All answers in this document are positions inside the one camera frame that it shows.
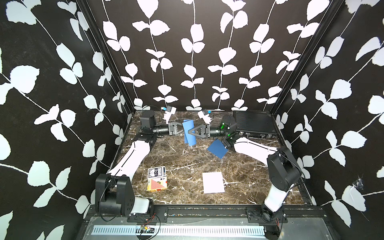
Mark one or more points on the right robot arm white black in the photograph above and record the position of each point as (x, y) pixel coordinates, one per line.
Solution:
(284, 171)

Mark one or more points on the white perforated strip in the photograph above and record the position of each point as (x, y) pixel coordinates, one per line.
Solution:
(196, 231)

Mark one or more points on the blue white poker card box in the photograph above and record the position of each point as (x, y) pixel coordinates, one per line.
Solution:
(157, 172)

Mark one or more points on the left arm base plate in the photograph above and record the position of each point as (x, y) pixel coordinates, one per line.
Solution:
(156, 214)

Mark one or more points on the white square paper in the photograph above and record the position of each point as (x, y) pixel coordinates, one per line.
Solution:
(213, 183)

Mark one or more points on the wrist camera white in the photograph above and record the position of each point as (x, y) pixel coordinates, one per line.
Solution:
(204, 114)
(169, 111)

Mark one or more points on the small green circuit board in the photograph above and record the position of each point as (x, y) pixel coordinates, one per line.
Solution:
(146, 230)

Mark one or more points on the black case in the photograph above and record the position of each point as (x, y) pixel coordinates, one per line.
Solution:
(255, 124)

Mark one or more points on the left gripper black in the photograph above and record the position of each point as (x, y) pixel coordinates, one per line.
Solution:
(172, 126)

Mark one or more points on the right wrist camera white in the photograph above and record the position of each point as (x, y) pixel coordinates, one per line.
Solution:
(204, 114)

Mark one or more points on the yellow red card box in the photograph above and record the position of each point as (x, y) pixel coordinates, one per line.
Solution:
(157, 184)

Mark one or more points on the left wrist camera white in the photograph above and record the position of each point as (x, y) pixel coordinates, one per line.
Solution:
(169, 111)

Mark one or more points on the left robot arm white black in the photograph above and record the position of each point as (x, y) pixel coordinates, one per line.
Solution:
(114, 194)

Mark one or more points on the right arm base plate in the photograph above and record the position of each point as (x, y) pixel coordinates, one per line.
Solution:
(263, 216)

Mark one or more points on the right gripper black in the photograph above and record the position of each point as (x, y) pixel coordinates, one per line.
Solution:
(205, 133)

